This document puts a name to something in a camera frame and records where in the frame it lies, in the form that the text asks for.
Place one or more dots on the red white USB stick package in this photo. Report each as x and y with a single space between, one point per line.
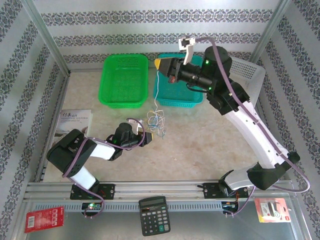
272 210

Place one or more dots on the teal plastic basket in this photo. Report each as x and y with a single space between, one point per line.
175 96

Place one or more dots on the red card package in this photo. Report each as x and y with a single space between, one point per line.
43 220

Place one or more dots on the white plastic basket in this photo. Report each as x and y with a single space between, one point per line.
247 72

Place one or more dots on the grey book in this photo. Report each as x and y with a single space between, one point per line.
75 117

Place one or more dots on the black calculator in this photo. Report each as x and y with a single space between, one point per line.
153 217

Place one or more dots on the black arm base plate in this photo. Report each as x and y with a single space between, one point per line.
108 191
210 191

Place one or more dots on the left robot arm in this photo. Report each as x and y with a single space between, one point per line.
100 150

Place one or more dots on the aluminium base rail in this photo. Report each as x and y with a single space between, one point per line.
155 187

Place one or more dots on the small circuit board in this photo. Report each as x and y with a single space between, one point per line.
91 206
230 205

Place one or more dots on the green plastic basket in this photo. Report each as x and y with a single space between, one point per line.
122 82

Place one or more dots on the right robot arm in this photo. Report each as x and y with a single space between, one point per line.
250 130

